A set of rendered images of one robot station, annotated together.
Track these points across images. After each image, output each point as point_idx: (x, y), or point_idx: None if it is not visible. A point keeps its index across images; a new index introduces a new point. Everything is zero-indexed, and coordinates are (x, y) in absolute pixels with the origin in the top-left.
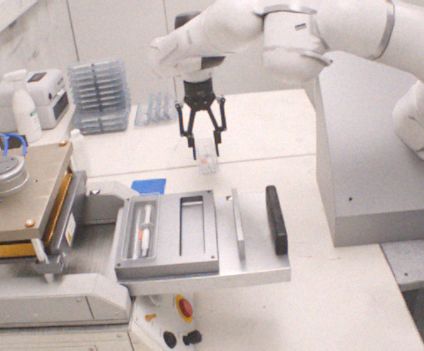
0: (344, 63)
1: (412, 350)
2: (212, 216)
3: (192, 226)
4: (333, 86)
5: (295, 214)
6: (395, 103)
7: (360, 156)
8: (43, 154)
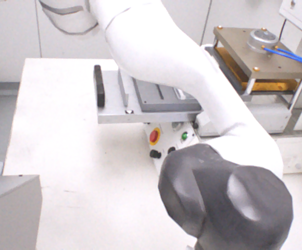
0: None
1: (21, 121)
2: (139, 85)
3: (150, 89)
4: None
5: (68, 247)
6: None
7: None
8: (261, 63)
